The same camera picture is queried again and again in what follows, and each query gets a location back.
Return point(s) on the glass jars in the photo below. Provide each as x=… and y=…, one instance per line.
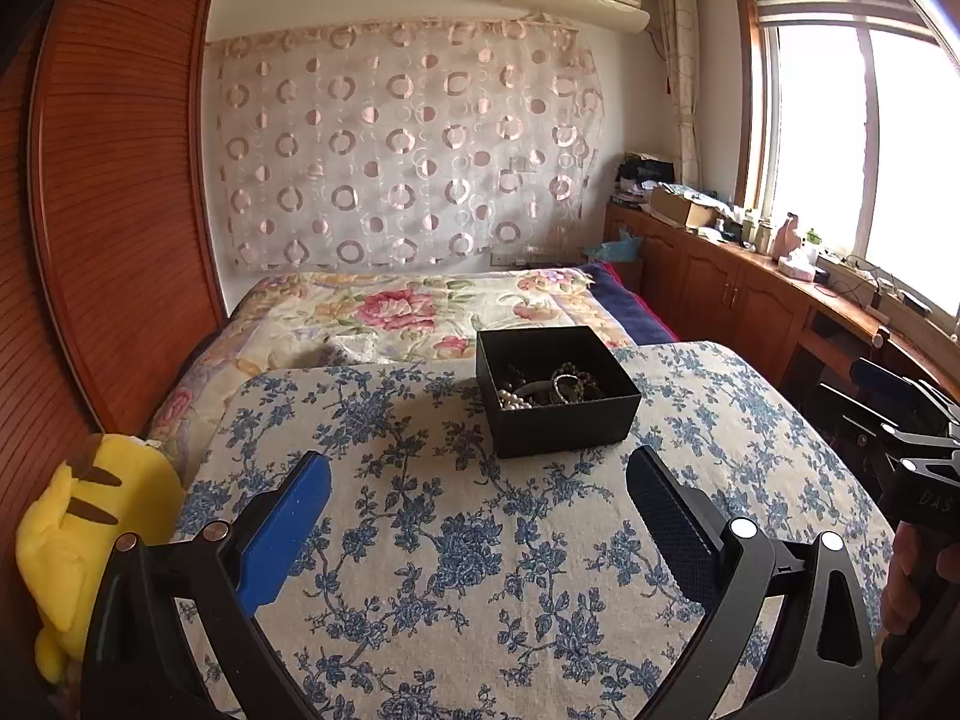
x=756, y=232

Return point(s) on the cardboard box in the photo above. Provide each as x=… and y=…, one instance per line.
x=679, y=206

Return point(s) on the white crumpled cloth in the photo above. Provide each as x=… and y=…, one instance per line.
x=352, y=351

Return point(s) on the person's right hand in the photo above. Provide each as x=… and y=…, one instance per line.
x=904, y=577

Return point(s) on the blue plastic bag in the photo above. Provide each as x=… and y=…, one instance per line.
x=615, y=249

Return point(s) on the navy blue blanket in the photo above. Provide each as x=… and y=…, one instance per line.
x=637, y=307

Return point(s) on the long wooden cabinet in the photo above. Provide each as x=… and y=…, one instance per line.
x=712, y=277

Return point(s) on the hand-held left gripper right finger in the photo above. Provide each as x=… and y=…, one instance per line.
x=667, y=525

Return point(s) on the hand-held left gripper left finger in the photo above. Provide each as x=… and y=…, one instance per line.
x=285, y=532

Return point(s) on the green capped bottle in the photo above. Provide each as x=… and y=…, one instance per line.
x=812, y=244

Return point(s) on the beige window curtain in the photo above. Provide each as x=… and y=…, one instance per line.
x=679, y=75

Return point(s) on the pink floral quilt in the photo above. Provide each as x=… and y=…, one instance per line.
x=337, y=307

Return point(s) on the white tissue box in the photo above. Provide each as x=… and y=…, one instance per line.
x=795, y=266

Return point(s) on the wooden wardrobe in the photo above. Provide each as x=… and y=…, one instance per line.
x=112, y=202

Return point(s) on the blue floral blanket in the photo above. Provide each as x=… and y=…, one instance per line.
x=450, y=540

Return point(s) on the purple flower hair comb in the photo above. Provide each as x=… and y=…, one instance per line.
x=574, y=382

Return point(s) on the black square box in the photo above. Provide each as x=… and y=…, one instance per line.
x=562, y=427

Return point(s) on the circle pattern sheer curtain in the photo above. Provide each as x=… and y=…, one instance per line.
x=375, y=150

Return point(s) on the window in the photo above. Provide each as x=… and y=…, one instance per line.
x=825, y=127

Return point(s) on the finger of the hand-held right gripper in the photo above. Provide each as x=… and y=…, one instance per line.
x=862, y=427
x=885, y=379

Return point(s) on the dark clutter pile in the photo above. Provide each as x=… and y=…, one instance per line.
x=641, y=176

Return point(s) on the yellow plush toy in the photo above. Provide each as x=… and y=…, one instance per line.
x=82, y=540

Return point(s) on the pink figurine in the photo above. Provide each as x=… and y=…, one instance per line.
x=789, y=236

